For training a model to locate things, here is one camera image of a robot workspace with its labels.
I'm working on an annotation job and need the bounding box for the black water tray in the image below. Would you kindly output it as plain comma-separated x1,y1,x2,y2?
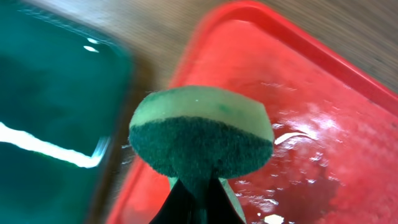
0,0,135,224

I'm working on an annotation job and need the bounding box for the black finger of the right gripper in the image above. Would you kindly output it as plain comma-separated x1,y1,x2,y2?
206,178,246,224

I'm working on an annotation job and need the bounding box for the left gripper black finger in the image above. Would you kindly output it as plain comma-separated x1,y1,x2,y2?
149,180,195,224

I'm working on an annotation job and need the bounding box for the green yellow sponge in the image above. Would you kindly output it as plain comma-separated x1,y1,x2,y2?
129,86,274,224

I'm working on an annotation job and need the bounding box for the red plastic tray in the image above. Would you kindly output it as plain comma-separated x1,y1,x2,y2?
105,0,398,224

